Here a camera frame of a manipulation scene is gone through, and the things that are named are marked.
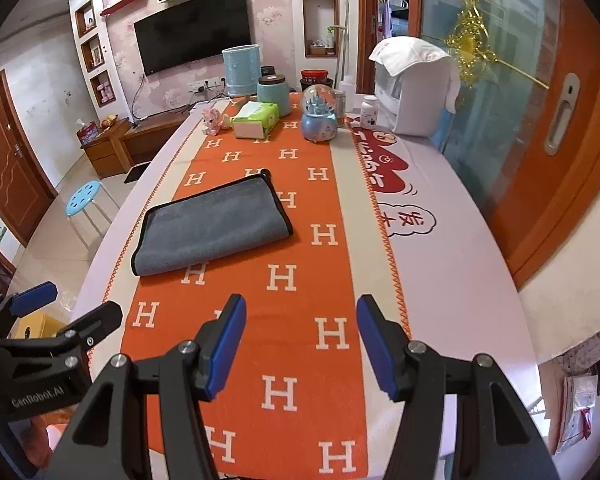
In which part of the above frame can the purple and grey towel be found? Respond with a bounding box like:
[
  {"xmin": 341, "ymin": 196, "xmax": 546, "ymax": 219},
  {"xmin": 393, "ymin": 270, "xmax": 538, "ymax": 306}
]
[{"xmin": 131, "ymin": 169, "xmax": 294, "ymax": 278}]

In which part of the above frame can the brown wooden door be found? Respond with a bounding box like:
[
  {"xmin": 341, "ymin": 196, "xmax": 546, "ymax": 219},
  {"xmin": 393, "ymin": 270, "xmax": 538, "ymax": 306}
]
[{"xmin": 0, "ymin": 70, "xmax": 57, "ymax": 246}]

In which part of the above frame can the blue plastic stool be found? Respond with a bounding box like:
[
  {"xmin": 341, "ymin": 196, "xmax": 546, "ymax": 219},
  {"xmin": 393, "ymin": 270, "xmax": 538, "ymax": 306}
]
[{"xmin": 65, "ymin": 180, "xmax": 120, "ymax": 249}]

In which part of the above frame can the white printed tablecloth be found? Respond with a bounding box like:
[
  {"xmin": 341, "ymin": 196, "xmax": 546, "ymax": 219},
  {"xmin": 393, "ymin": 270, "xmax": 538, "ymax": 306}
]
[{"xmin": 76, "ymin": 131, "xmax": 541, "ymax": 404}]

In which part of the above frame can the orange H-pattern table runner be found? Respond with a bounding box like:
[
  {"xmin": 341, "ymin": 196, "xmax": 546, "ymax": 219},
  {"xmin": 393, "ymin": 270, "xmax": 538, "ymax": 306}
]
[{"xmin": 104, "ymin": 114, "xmax": 403, "ymax": 479}]

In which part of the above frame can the black floor scale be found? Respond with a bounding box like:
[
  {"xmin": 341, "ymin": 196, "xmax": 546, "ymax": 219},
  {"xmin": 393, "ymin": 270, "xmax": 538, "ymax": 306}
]
[{"xmin": 124, "ymin": 162, "xmax": 150, "ymax": 183}]

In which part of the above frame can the red tissue box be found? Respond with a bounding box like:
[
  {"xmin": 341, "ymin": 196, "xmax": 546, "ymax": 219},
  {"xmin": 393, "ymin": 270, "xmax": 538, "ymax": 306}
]
[{"xmin": 76, "ymin": 119, "xmax": 99, "ymax": 145}]

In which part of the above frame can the wooden tv cabinet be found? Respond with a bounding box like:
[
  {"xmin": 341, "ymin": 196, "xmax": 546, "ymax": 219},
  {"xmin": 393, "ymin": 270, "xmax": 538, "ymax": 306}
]
[{"xmin": 83, "ymin": 110, "xmax": 189, "ymax": 179}]

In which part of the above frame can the pink block toy figure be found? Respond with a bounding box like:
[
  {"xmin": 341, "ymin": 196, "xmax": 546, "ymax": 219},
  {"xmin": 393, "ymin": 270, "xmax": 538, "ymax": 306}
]
[{"xmin": 201, "ymin": 107, "xmax": 232, "ymax": 136}]

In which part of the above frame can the green tissue pack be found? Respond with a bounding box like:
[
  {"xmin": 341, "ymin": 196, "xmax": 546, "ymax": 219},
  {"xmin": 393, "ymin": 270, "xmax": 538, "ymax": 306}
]
[{"xmin": 232, "ymin": 101, "xmax": 279, "ymax": 140}]

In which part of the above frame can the teal jar with lid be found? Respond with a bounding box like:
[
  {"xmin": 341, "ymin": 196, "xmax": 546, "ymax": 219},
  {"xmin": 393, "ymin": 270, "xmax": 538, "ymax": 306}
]
[{"xmin": 257, "ymin": 74, "xmax": 291, "ymax": 117}]

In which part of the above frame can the blue castle snow globe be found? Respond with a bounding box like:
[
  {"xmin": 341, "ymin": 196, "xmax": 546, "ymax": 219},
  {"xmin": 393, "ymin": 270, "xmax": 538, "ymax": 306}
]
[{"xmin": 300, "ymin": 84, "xmax": 338, "ymax": 143}]

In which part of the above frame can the white countertop appliance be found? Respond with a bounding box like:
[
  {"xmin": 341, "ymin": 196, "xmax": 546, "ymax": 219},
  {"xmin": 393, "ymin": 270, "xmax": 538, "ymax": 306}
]
[{"xmin": 373, "ymin": 53, "xmax": 460, "ymax": 138}]

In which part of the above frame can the white medicine bottle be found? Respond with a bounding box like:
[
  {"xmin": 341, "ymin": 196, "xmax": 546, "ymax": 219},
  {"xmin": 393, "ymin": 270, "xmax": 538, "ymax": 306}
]
[{"xmin": 360, "ymin": 96, "xmax": 378, "ymax": 129}]

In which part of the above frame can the red lidded container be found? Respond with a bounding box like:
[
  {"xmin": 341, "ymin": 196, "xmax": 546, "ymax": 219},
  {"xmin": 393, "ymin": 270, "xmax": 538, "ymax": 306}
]
[{"xmin": 300, "ymin": 70, "xmax": 332, "ymax": 90}]

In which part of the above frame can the gold hanging knot ornament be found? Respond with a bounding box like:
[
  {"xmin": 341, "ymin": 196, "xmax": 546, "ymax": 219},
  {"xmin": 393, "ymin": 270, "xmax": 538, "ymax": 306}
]
[{"xmin": 422, "ymin": 0, "xmax": 552, "ymax": 90}]

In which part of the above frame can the white cloth on appliance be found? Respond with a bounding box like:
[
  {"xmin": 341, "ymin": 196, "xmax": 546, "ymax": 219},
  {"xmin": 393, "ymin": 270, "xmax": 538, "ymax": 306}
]
[{"xmin": 368, "ymin": 36, "xmax": 449, "ymax": 77}]

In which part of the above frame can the white wall shelf unit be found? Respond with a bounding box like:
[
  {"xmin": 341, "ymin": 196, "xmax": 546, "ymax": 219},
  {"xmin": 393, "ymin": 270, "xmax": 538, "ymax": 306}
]
[{"xmin": 69, "ymin": 0, "xmax": 131, "ymax": 122}]

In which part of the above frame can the sliding door with handle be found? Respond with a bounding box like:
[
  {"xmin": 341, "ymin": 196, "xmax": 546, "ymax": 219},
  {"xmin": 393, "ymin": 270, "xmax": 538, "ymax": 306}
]
[{"xmin": 420, "ymin": 0, "xmax": 600, "ymax": 285}]

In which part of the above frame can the black wall television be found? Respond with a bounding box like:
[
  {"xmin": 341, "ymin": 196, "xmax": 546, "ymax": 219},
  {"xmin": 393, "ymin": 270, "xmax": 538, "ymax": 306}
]
[{"xmin": 134, "ymin": 0, "xmax": 251, "ymax": 76}]

